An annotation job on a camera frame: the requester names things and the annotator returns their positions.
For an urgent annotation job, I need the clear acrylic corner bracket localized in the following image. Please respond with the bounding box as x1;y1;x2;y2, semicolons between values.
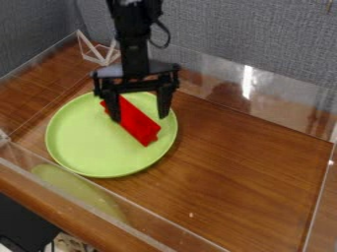
77;30;121;66

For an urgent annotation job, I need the red block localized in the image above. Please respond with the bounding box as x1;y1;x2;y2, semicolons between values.
99;95;162;148

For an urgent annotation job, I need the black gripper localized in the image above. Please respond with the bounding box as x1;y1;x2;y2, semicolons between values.
90;60;181;122

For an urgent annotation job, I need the green round plate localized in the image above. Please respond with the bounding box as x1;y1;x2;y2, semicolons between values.
45;93;178;178

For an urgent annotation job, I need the black box under table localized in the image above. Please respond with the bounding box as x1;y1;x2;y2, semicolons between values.
0;193;61;252

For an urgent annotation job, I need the black cable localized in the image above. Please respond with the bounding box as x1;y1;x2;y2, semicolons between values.
148;19;173;50

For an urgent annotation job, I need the clear acrylic enclosure wall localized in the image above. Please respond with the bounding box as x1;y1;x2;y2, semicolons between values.
0;37;337;252

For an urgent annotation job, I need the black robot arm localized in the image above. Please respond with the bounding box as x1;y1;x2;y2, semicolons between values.
91;0;181;122

